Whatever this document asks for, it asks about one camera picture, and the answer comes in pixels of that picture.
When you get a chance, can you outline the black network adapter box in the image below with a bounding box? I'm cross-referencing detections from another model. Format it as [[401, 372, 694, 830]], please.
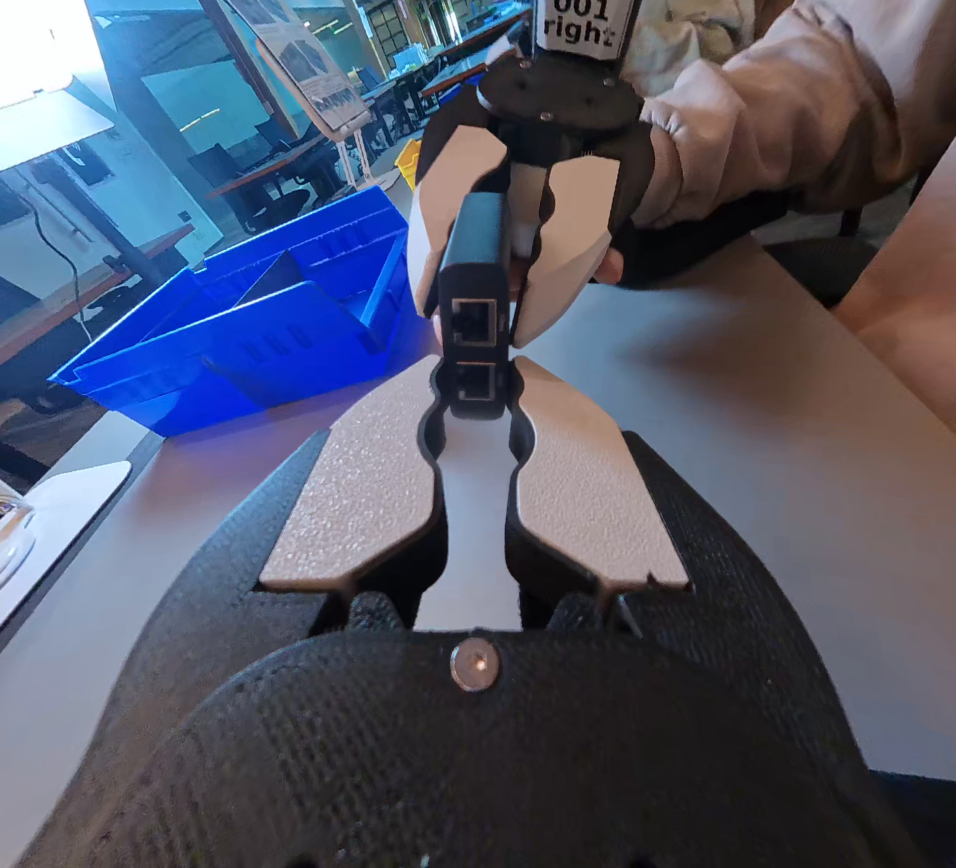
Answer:
[[432, 192, 521, 423]]

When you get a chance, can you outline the blue plastic bin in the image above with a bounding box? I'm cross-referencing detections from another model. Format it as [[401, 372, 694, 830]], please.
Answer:
[[48, 185, 443, 437]]

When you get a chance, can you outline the black hanging cable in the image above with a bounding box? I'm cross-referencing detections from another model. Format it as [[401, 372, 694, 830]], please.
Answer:
[[21, 183, 85, 333]]

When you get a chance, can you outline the white flat pad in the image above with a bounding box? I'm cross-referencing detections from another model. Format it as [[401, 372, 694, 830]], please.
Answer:
[[0, 461, 134, 626]]

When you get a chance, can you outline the wood-edged desk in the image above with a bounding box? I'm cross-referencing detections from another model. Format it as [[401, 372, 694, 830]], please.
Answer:
[[0, 222, 199, 365]]

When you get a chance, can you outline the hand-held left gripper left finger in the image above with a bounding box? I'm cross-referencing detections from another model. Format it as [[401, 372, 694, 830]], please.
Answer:
[[257, 353, 453, 626]]

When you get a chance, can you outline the dark cloth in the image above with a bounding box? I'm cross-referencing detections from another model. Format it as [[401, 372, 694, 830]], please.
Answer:
[[870, 769, 956, 868]]

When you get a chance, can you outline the poster board on easel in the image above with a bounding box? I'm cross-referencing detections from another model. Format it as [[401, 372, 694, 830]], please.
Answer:
[[148, 0, 376, 182]]

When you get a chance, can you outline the person's leg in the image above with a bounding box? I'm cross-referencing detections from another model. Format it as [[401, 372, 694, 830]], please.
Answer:
[[833, 136, 956, 432]]

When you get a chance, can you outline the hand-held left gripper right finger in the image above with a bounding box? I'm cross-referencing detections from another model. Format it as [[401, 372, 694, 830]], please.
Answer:
[[506, 355, 690, 626]]

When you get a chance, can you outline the long workbench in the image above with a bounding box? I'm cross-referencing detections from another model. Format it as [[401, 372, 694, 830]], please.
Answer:
[[420, 9, 533, 115]]

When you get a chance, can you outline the person's right hand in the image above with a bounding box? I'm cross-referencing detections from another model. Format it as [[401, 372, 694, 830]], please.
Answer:
[[594, 211, 755, 290]]

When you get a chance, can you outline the yellow plastic bin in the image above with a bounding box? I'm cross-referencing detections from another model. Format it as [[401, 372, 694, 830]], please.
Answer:
[[393, 139, 424, 194]]

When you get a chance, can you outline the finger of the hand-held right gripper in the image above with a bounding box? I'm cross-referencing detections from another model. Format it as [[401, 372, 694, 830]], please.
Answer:
[[409, 108, 516, 320], [511, 120, 656, 351]]

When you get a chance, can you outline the black office chair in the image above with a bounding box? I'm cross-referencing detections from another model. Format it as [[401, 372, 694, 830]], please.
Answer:
[[187, 142, 311, 234]]

